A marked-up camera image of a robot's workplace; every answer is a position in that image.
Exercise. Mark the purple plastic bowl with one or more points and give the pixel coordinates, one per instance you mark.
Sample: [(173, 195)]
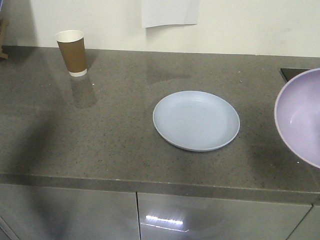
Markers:
[(297, 116)]

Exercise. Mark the light blue plastic plate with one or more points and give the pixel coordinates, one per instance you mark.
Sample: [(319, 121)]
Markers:
[(196, 121)]

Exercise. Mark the brown paper cup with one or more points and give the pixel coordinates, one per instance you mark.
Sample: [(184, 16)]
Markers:
[(72, 47)]

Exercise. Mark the grey glossy cabinet door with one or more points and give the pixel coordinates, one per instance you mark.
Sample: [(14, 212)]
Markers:
[(170, 217)]

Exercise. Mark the white paper sheet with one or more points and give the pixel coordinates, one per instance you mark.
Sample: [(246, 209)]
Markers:
[(156, 13)]

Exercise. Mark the black induction cooktop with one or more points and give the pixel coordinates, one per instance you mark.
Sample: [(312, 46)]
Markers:
[(289, 73)]

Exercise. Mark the wooden stand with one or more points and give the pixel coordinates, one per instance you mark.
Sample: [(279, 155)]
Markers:
[(3, 27)]

